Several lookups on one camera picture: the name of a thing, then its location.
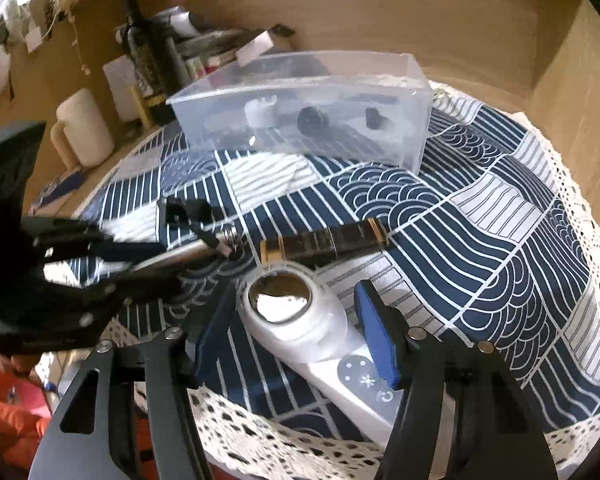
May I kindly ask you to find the black gold cylindrical tube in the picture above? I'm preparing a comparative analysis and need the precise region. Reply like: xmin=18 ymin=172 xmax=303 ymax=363
xmin=260 ymin=218 xmax=388 ymax=266

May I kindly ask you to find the clear plastic organizer box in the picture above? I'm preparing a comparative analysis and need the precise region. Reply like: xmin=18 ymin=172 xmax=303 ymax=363
xmin=168 ymin=50 xmax=434 ymax=172

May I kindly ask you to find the yellow candle stick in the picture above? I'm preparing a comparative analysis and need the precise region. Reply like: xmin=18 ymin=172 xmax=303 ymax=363
xmin=130 ymin=84 xmax=155 ymax=130

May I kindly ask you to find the white folded card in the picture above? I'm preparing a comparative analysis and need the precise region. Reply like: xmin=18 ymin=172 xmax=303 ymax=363
xmin=235 ymin=30 xmax=275 ymax=67

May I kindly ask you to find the silver metal pen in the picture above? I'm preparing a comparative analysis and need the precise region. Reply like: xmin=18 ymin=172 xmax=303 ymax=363
xmin=129 ymin=226 xmax=242 ymax=274

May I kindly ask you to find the dark wine bottle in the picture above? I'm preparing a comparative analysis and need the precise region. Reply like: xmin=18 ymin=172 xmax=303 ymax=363
xmin=121 ymin=0 xmax=178 ymax=126

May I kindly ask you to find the white handwritten note paper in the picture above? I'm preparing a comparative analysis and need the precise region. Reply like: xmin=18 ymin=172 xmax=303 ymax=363
xmin=102 ymin=55 xmax=140 ymax=122

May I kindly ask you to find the stack of papers and books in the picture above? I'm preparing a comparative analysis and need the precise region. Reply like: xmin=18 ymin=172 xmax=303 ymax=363
xmin=149 ymin=6 xmax=296 ymax=88

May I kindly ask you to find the white facial massager device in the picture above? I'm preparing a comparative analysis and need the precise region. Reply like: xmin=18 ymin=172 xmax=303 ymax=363
xmin=238 ymin=262 xmax=402 ymax=448

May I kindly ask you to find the blue white patterned tablecloth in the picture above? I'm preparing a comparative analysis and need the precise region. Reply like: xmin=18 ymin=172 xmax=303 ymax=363
xmin=69 ymin=79 xmax=600 ymax=480

